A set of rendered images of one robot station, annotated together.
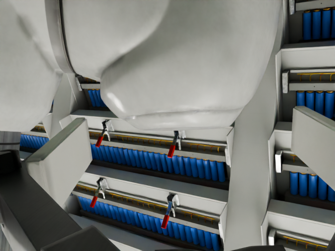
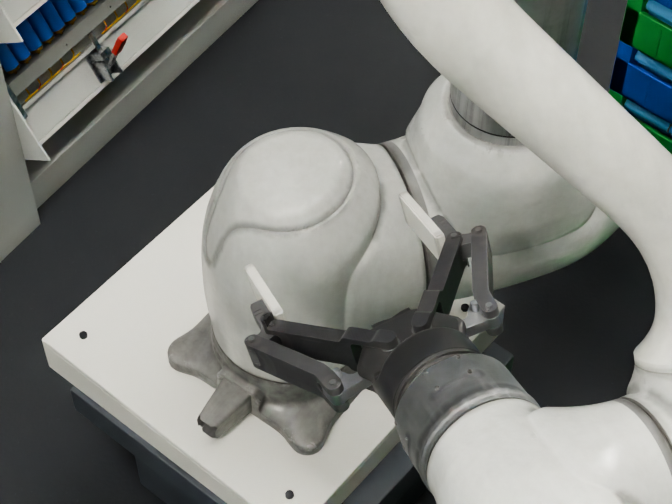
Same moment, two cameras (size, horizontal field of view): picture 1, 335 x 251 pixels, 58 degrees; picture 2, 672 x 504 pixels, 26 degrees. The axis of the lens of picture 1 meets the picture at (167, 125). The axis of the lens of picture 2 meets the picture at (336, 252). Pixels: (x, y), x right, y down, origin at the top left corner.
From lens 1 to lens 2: 1.06 m
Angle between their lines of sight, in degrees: 55
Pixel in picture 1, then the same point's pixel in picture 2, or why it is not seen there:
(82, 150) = (410, 218)
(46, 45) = (431, 210)
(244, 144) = not seen: outside the picture
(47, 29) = not seen: hidden behind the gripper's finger
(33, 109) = (439, 153)
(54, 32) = not seen: hidden behind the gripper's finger
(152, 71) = (352, 245)
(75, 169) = (418, 223)
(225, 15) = (303, 299)
